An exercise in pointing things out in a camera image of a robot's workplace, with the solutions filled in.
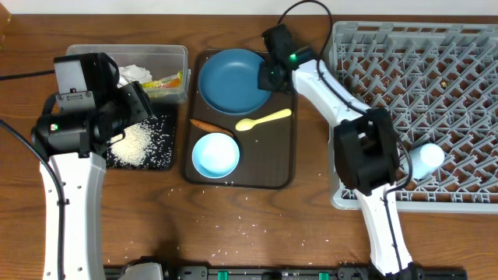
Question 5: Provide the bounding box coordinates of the dark blue plate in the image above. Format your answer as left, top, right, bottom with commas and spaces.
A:
198, 49, 272, 115

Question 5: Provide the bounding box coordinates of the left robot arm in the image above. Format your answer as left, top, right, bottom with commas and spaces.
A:
31, 53, 153, 279

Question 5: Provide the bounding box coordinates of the light blue cup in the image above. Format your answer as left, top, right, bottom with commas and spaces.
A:
409, 143, 445, 180

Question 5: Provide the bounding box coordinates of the orange carrot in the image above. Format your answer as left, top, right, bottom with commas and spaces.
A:
190, 119, 233, 138

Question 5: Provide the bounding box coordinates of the light blue bowl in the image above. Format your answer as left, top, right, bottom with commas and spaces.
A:
191, 133, 240, 179

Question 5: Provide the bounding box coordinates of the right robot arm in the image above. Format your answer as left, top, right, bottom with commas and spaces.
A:
258, 23, 412, 279

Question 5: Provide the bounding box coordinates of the black rectangular tray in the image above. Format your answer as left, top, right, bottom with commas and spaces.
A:
103, 101, 179, 173

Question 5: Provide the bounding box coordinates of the white tissue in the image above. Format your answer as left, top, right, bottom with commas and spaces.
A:
117, 65, 153, 88

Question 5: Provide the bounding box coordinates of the grey dishwasher rack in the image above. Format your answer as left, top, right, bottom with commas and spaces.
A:
327, 21, 497, 214

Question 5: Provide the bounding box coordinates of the white rice pile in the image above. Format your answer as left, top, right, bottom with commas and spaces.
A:
109, 116, 173, 168

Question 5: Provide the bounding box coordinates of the clear plastic bin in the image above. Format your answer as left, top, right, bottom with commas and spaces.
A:
66, 44, 190, 103

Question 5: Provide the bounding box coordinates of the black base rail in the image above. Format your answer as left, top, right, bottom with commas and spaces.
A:
103, 256, 468, 280

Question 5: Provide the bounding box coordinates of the brown serving tray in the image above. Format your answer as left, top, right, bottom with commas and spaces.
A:
181, 48, 299, 190

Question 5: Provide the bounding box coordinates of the yellow green snack wrapper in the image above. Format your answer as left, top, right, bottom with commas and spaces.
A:
142, 71, 184, 89

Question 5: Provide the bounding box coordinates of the yellow plastic spoon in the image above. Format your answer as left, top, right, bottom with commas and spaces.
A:
235, 108, 292, 131

